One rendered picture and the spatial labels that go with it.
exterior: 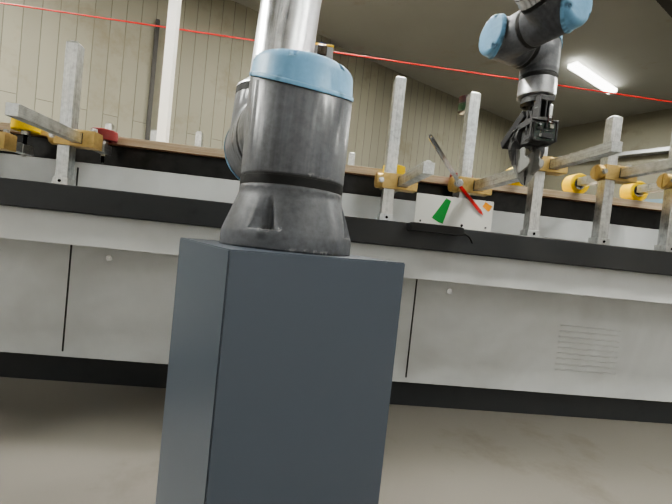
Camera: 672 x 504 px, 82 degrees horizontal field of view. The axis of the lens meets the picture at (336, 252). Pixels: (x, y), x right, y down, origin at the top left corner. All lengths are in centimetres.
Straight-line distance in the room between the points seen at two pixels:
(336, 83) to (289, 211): 18
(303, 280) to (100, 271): 124
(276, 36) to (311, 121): 28
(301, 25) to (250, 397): 62
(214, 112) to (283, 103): 465
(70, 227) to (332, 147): 106
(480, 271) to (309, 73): 101
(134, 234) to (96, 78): 377
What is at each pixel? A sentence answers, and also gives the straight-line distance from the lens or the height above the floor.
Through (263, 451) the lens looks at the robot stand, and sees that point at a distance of 51.
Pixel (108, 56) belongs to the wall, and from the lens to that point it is 512.
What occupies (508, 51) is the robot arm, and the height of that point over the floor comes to 110.
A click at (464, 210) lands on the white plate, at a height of 76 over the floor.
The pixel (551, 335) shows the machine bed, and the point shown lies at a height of 33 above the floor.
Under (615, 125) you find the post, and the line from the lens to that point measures 167.
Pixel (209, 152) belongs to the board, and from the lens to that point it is 150.
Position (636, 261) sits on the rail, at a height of 66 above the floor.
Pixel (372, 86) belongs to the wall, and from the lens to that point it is 643.
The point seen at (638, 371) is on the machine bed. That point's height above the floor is 22.
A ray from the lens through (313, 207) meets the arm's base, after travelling 51.
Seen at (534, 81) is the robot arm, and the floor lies 106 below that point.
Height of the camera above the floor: 62
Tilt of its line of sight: 2 degrees down
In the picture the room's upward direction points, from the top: 6 degrees clockwise
